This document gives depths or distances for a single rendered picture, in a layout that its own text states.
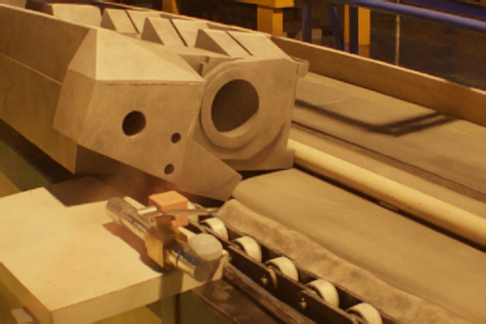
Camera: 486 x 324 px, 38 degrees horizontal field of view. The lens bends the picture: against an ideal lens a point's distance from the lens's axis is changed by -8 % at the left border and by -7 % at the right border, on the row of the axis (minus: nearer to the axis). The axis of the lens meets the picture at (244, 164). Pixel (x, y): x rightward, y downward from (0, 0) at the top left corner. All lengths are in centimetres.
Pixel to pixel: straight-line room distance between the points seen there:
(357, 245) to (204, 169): 23
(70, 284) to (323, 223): 39
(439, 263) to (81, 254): 42
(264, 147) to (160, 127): 25
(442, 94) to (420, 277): 75
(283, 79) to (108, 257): 45
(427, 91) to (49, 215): 93
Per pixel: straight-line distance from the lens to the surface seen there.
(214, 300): 76
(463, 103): 152
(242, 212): 101
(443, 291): 83
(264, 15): 604
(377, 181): 105
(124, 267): 76
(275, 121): 111
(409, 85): 161
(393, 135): 137
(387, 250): 92
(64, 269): 77
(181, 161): 95
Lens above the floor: 115
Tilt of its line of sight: 19 degrees down
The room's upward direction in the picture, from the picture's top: 1 degrees clockwise
